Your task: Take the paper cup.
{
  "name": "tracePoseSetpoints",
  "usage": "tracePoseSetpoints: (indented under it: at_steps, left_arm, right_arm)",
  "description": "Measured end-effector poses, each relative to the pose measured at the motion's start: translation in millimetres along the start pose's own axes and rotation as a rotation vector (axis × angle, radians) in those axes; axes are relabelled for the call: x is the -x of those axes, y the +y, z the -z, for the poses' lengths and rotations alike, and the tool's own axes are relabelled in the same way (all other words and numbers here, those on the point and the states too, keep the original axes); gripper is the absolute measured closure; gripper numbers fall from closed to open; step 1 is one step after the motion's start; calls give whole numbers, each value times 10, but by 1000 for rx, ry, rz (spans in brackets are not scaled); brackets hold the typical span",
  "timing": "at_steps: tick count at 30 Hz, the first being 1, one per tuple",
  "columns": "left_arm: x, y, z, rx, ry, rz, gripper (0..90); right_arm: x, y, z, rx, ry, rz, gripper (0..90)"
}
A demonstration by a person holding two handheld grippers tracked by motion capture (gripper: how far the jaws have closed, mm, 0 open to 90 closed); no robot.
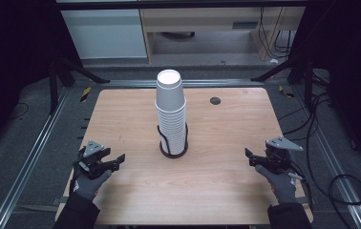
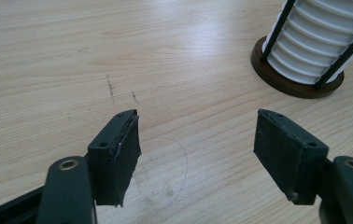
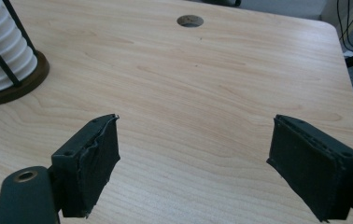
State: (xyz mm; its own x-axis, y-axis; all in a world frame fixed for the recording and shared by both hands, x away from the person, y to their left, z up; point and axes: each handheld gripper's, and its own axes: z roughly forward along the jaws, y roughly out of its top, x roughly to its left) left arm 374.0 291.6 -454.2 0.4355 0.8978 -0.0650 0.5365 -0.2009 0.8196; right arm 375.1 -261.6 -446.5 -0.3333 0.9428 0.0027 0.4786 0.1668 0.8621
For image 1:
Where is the bundle of hanging black cables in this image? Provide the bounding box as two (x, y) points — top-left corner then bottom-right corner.
(257, 7), (297, 60)

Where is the light wooden desk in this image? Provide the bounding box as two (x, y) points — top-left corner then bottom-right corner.
(138, 6), (308, 63)

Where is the stack of white paper cups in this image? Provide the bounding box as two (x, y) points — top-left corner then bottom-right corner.
(154, 69), (188, 156)

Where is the black wire cup holder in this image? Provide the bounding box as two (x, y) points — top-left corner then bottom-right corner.
(156, 121), (190, 159)

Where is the black metal stand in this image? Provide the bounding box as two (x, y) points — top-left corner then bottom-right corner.
(250, 52), (317, 113)
(48, 56), (112, 115)

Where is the looped black floor cable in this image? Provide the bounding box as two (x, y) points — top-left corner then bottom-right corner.
(306, 92), (361, 229)

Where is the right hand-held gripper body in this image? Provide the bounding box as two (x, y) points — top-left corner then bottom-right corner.
(264, 135), (305, 176)

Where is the person's left hand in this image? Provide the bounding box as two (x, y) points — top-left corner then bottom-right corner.
(70, 168), (113, 202)

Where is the aluminium floor rail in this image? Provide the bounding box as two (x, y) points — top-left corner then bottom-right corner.
(0, 87), (72, 229)
(290, 85), (361, 229)

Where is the black curtain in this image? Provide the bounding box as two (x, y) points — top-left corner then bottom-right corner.
(291, 0), (361, 176)
(0, 0), (62, 161)

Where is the white cabinet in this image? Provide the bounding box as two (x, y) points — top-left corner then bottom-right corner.
(60, 8), (149, 60)

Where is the yellow black tape strip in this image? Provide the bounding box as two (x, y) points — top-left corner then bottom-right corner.
(79, 86), (93, 104)
(277, 84), (296, 99)

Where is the grey tape patch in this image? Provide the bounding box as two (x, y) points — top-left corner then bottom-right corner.
(52, 197), (72, 207)

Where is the person's right hand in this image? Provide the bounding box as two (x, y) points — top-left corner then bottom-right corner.
(254, 164), (298, 205)

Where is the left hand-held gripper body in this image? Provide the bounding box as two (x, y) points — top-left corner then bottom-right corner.
(73, 139), (113, 180)

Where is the thin black floor cable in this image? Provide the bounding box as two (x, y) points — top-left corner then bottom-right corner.
(9, 101), (31, 121)

